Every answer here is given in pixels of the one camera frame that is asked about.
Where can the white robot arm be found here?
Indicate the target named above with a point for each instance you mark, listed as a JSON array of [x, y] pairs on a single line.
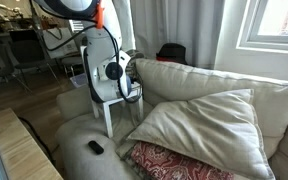
[[100, 50]]

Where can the grey white patterned blanket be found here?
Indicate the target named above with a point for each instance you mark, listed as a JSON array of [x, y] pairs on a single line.
[[134, 65]]

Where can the black hat with red band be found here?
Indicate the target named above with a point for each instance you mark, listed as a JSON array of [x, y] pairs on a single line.
[[171, 53]]

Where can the clear plastic box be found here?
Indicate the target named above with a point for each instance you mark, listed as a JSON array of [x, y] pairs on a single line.
[[79, 80]]

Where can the beige sofa back cushion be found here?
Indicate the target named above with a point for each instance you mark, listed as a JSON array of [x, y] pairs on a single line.
[[217, 83]]

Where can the black remote control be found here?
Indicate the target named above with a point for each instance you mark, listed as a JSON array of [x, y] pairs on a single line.
[[96, 147]]

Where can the white curtain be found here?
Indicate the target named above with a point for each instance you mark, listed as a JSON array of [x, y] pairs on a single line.
[[184, 26]]

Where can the cream throw cushion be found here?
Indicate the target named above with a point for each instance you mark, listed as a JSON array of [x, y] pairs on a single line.
[[210, 126]]

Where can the red patterned cushion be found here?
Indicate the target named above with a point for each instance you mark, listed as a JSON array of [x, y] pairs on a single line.
[[170, 163]]

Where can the beige fabric sofa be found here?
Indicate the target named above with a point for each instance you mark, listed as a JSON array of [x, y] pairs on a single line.
[[84, 156]]

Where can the light wooden table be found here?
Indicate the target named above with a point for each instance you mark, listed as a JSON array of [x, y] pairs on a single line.
[[20, 146]]

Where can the cluttered background desk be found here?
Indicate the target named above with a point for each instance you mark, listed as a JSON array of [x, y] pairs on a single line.
[[14, 20]]

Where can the white framed window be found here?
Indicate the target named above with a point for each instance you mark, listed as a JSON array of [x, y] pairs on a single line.
[[277, 20]]

